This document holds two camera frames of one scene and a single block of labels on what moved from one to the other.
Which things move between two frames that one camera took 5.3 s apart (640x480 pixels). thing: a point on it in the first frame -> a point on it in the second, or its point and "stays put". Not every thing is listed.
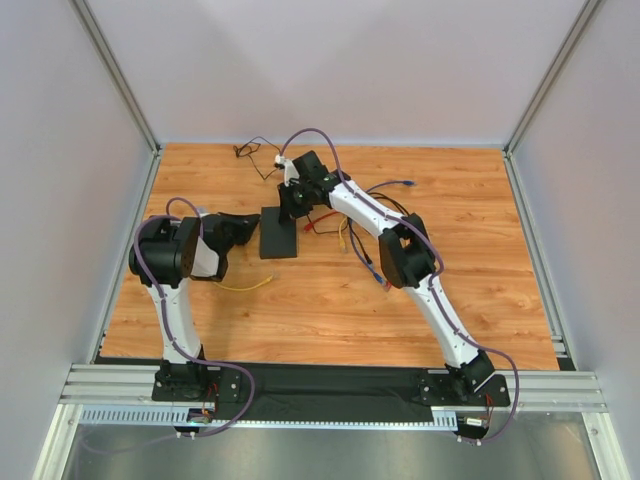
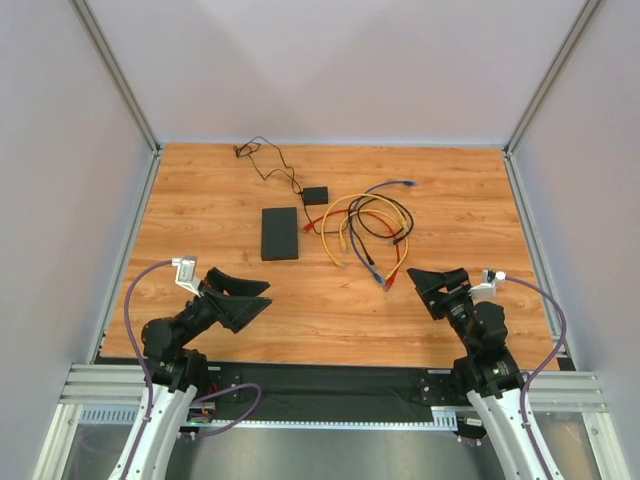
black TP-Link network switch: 277,240 stays put
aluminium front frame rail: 546,391 stays put
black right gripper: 289,198 -> 445,292
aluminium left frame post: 116,72 stays put
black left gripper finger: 244,225 -> 235,285
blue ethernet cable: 362,261 stays put
